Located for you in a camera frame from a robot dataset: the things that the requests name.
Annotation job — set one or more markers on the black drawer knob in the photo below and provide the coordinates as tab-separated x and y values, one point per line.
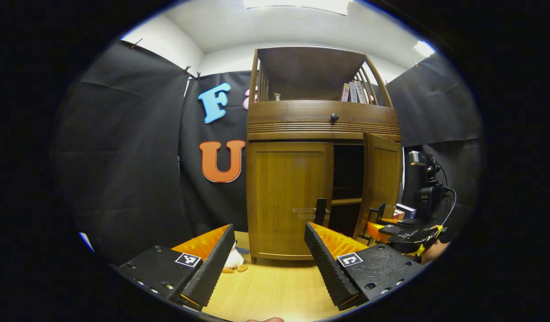
334	117

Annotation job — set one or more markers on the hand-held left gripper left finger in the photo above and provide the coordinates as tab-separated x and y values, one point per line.
212	268

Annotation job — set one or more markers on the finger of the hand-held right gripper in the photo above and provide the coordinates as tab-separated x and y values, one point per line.
374	230
381	213

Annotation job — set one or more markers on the white book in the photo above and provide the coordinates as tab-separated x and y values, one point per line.
361	92

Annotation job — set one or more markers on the wooden shoe cabinet door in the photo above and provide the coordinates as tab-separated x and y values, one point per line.
284	197
382	179

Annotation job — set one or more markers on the rectangular ceiling light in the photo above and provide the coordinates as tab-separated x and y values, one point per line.
297	5

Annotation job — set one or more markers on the pink book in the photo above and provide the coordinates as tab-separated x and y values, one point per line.
345	92

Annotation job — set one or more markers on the grey book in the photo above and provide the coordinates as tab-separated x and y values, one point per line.
353	92

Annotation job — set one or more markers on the penguin plush toy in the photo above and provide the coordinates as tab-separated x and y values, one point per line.
234	259

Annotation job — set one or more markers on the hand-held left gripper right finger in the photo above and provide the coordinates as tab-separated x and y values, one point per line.
328	268

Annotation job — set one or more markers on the wooden cabinet shelf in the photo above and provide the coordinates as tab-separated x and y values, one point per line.
346	201

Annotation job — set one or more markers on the small ceiling light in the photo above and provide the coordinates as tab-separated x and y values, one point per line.
425	47

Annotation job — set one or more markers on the wooden cabinet drawer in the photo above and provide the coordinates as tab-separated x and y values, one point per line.
293	115

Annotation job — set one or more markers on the wooden double-door shoe cabinet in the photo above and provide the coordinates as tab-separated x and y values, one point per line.
310	71

